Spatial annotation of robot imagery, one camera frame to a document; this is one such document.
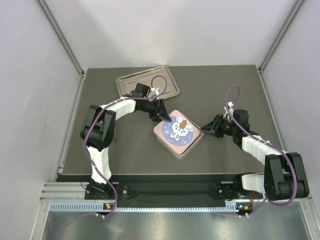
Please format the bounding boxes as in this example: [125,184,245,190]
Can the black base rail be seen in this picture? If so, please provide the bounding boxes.
[84,174,262,208]

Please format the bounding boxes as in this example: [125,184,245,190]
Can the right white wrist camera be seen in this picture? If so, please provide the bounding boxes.
[223,101,234,122]

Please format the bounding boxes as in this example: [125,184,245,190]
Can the white cable duct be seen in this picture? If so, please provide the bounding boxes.
[49,201,251,213]

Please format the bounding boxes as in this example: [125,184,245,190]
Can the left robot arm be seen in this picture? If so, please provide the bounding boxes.
[80,83,171,199]

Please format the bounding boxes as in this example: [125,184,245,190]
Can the silver tin lid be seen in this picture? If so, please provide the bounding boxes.
[153,110,203,148]

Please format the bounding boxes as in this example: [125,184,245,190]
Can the metal tongs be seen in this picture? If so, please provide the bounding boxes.
[112,127,118,143]

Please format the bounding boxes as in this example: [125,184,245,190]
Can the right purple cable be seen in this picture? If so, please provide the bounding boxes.
[224,84,300,219]

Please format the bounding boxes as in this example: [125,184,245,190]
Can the silver metal tray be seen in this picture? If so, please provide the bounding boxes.
[115,65,180,99]

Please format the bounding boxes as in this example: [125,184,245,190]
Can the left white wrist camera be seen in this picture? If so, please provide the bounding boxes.
[149,87,164,98]

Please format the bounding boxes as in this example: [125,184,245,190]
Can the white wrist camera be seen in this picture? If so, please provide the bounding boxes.
[149,87,164,98]
[223,101,234,122]

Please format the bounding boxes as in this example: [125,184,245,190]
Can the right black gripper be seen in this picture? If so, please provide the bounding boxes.
[201,113,238,138]

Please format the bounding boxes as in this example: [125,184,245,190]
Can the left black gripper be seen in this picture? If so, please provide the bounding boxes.
[141,97,171,123]

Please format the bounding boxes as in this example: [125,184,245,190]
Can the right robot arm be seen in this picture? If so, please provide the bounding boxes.
[201,109,310,201]

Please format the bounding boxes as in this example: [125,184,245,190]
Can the pink square tin box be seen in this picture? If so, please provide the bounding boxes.
[156,132,204,160]

